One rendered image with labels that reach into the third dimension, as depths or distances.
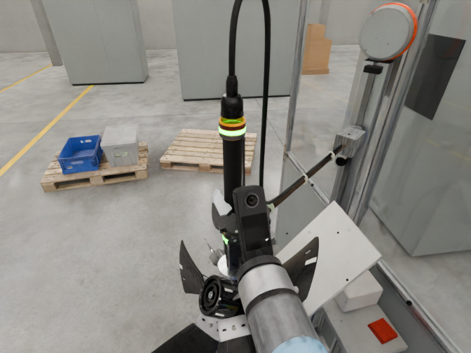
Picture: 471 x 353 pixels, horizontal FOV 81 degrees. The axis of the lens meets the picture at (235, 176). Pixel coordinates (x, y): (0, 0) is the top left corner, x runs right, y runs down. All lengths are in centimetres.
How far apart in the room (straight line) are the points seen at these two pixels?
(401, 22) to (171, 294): 218
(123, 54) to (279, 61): 378
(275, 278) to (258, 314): 5
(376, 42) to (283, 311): 87
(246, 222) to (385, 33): 78
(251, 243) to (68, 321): 223
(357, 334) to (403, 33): 108
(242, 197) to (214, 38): 566
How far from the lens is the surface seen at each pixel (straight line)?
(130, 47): 774
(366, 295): 134
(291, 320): 36
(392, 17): 103
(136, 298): 248
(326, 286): 98
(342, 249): 98
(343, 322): 136
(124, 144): 359
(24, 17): 1404
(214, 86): 619
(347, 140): 102
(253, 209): 41
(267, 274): 39
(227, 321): 92
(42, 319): 267
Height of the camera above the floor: 199
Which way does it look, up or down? 34 degrees down
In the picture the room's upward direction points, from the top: straight up
